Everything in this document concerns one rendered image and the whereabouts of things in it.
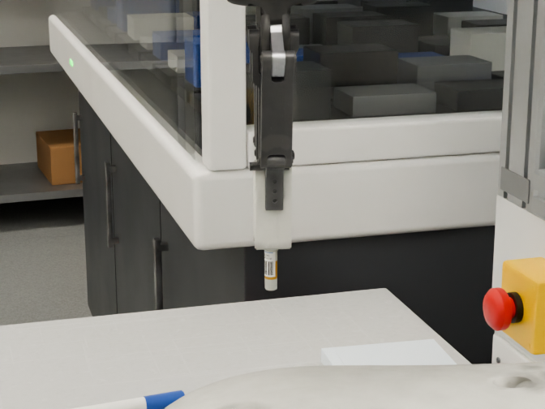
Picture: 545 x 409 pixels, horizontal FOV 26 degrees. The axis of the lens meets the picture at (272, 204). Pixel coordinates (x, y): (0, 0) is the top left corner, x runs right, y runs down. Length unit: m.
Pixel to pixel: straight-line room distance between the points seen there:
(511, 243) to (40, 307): 2.59
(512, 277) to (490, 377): 0.75
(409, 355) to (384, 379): 0.89
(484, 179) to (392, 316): 0.29
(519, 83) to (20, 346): 0.61
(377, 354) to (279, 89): 0.44
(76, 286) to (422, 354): 2.65
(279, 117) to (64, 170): 3.61
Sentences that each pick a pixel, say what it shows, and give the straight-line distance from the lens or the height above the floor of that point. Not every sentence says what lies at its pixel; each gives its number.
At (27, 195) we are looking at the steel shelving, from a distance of 4.41.
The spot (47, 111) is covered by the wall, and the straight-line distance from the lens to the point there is 4.88.
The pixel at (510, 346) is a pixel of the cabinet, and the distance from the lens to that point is 1.26.
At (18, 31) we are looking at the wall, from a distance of 4.82.
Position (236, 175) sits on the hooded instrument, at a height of 0.90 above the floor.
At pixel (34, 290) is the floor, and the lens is 3.83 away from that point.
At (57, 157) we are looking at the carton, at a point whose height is 0.26.
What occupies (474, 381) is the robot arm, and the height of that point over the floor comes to 1.11.
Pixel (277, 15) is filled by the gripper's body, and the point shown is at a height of 1.16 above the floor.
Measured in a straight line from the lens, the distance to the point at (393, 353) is 1.27.
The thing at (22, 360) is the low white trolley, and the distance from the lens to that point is 1.31.
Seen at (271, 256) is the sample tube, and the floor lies 0.96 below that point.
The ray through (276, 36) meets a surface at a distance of 0.90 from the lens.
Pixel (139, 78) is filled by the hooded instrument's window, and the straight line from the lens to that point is 1.91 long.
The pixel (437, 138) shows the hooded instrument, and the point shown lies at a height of 0.93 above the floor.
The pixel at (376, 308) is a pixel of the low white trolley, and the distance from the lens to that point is 1.44.
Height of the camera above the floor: 1.26
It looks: 15 degrees down
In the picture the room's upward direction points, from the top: straight up
